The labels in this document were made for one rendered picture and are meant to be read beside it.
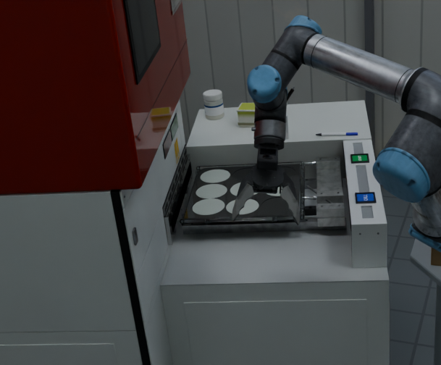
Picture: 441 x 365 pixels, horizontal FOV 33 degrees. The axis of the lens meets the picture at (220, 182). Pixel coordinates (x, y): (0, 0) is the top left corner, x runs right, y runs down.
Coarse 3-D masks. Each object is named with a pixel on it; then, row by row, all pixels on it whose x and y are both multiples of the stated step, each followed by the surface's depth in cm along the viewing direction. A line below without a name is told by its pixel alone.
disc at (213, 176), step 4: (204, 172) 249; (208, 172) 249; (212, 172) 248; (216, 172) 248; (220, 172) 248; (224, 172) 248; (228, 172) 247; (204, 176) 247; (208, 176) 246; (212, 176) 246; (216, 176) 246; (220, 176) 245; (224, 176) 245; (228, 176) 245; (204, 180) 244; (208, 180) 243; (212, 180) 243; (216, 180) 243; (220, 180) 243
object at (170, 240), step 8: (184, 160) 249; (184, 168) 244; (184, 176) 242; (192, 176) 257; (176, 184) 234; (184, 184) 249; (176, 192) 229; (184, 192) 244; (176, 200) 228; (184, 200) 241; (168, 208) 220; (176, 208) 235; (168, 216) 216; (176, 216) 230; (168, 224) 216; (176, 224) 226; (168, 232) 218; (168, 240) 219
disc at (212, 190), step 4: (212, 184) 241; (216, 184) 240; (200, 188) 239; (204, 188) 239; (208, 188) 238; (212, 188) 238; (216, 188) 238; (220, 188) 237; (224, 188) 237; (196, 192) 237; (200, 192) 237; (204, 192) 236; (208, 192) 236; (212, 192) 236; (216, 192) 235; (220, 192) 235; (224, 192) 235; (200, 196) 234; (204, 196) 234; (208, 196) 233; (212, 196) 233; (216, 196) 233
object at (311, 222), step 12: (192, 228) 228; (204, 228) 228; (216, 228) 227; (228, 228) 227; (240, 228) 227; (252, 228) 226; (264, 228) 226; (276, 228) 225; (288, 228) 225; (300, 228) 224; (312, 228) 224; (324, 228) 223; (336, 228) 223
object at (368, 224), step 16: (352, 144) 243; (368, 144) 242; (352, 160) 235; (352, 176) 223; (368, 176) 222; (352, 192) 214; (352, 208) 206; (368, 208) 206; (384, 208) 204; (352, 224) 198; (368, 224) 197; (384, 224) 197; (352, 240) 200; (368, 240) 200; (384, 240) 199; (352, 256) 203; (368, 256) 202; (384, 256) 201
